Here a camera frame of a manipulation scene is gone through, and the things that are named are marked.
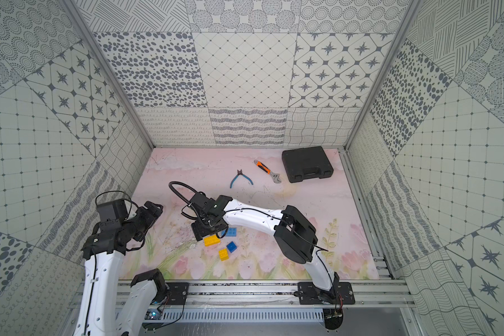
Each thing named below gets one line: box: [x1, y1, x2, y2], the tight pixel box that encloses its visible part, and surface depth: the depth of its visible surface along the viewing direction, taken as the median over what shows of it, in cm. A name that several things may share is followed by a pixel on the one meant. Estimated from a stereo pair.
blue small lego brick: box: [226, 240, 238, 254], surface depth 86 cm
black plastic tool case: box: [281, 146, 335, 184], surface depth 110 cm
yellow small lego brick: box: [218, 247, 229, 262], surface depth 82 cm
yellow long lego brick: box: [203, 234, 221, 247], surface depth 87 cm
